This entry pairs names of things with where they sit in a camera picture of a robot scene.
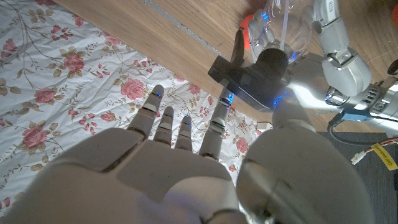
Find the red toy strawberry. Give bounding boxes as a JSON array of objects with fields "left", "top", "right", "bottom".
[{"left": 391, "top": 2, "right": 398, "bottom": 28}]

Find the floral backdrop cloth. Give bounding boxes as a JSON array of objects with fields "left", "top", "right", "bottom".
[{"left": 0, "top": 0, "right": 271, "bottom": 215}]

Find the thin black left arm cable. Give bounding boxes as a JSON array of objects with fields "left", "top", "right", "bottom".
[{"left": 328, "top": 110, "right": 391, "bottom": 147}]

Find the wire with yellow tag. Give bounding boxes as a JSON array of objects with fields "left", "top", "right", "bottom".
[{"left": 350, "top": 136, "right": 398, "bottom": 171}]

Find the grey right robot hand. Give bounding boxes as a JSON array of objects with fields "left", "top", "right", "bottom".
[{"left": 0, "top": 84, "right": 376, "bottom": 224}]

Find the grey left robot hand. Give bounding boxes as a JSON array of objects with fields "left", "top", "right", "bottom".
[{"left": 287, "top": 0, "right": 373, "bottom": 108}]

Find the clear spray bottle black sprayer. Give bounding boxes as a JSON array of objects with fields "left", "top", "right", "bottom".
[{"left": 207, "top": 0, "right": 313, "bottom": 112}]

